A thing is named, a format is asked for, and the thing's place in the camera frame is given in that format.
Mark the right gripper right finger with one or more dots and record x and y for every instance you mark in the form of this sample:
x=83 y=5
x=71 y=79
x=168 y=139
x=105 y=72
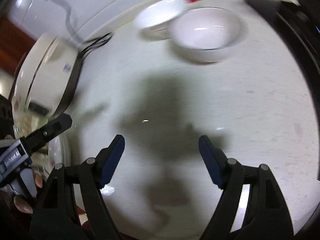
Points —
x=266 y=216

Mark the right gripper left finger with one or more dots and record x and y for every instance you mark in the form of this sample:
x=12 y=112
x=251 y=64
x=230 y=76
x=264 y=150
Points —
x=56 y=215

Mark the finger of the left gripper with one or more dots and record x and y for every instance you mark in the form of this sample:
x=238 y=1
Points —
x=40 y=137

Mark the white floral plate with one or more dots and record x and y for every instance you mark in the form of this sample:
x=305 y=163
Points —
x=59 y=151

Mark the white bowl blue rim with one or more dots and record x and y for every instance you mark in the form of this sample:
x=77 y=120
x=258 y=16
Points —
x=208 y=34

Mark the left hand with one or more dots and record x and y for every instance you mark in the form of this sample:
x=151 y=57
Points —
x=17 y=201

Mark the white rice cooker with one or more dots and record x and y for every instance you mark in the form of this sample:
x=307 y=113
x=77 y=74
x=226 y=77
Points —
x=46 y=81

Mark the white bowl red pattern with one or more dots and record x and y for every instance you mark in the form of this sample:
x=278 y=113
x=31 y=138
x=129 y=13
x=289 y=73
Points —
x=155 y=21

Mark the black stove top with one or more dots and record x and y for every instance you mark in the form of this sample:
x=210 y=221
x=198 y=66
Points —
x=300 y=34

